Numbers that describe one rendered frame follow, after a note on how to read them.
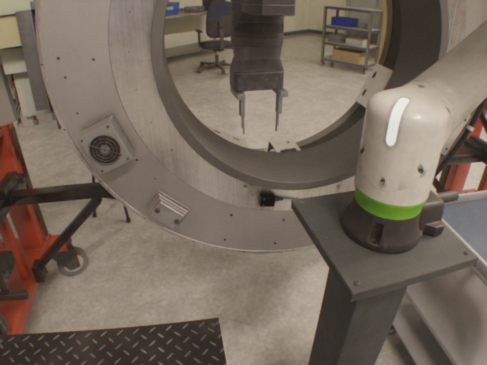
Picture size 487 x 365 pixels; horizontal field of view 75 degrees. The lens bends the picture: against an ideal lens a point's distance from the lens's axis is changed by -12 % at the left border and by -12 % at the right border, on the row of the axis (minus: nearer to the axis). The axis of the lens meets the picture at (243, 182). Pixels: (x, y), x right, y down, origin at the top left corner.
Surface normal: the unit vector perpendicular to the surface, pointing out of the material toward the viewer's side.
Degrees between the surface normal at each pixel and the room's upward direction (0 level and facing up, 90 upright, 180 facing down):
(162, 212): 90
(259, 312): 0
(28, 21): 90
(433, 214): 81
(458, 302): 0
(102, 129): 90
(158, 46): 90
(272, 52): 99
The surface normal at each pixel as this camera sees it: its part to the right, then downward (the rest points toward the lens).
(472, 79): -0.47, 0.49
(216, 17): 0.32, 0.61
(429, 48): -0.98, 0.11
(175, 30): 0.77, 0.33
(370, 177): -0.85, 0.27
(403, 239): 0.19, 0.10
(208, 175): 0.18, 0.50
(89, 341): 0.00, -0.86
